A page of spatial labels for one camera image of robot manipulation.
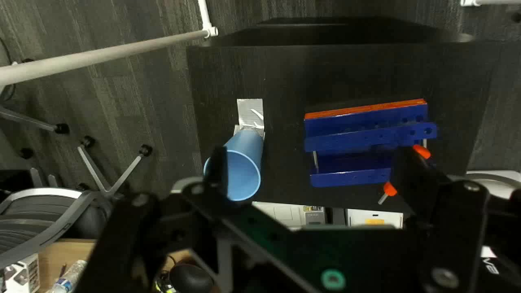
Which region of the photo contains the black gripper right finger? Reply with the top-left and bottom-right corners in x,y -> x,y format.
389,145 -> 453,225

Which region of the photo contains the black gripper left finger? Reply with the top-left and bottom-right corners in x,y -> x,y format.
207,142 -> 230,212

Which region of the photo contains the light blue plastic cup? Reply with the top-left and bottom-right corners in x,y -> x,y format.
202,128 -> 267,204

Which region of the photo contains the blue slotted rack orange plate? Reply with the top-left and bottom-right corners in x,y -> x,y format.
301,98 -> 440,207

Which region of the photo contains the white labelled box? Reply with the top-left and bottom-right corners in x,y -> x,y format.
251,201 -> 405,232

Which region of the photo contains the grey tripod leg black foot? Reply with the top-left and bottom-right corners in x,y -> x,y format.
76,136 -> 111,196
0,105 -> 72,137
106,144 -> 155,198

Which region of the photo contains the black computer mouse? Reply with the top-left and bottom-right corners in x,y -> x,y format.
166,263 -> 215,293

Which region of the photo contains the white metal pole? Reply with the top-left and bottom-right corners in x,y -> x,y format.
0,0 -> 221,90

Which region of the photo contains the clear plastic bottle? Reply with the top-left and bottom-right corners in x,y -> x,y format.
52,258 -> 89,293

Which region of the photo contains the grey mesh office chair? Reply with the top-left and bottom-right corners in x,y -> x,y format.
0,186 -> 112,269

